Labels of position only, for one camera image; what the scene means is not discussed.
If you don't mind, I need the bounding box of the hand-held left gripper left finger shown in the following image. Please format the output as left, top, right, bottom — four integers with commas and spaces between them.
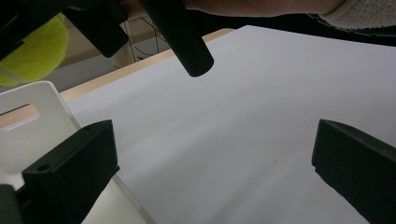
20, 119, 121, 224

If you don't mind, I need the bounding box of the light wooden shelf unit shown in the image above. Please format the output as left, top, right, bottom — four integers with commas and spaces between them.
58, 14, 176, 70

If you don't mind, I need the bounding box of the white plastic bin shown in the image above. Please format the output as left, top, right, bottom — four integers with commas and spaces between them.
0, 80, 157, 224

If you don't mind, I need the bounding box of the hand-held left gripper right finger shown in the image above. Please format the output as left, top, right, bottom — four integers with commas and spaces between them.
311, 119, 396, 224

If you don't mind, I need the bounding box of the yellow tennis ball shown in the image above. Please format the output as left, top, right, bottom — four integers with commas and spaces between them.
0, 13, 70, 88

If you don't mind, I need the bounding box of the white table cover sheet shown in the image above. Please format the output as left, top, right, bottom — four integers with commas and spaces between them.
60, 24, 396, 224

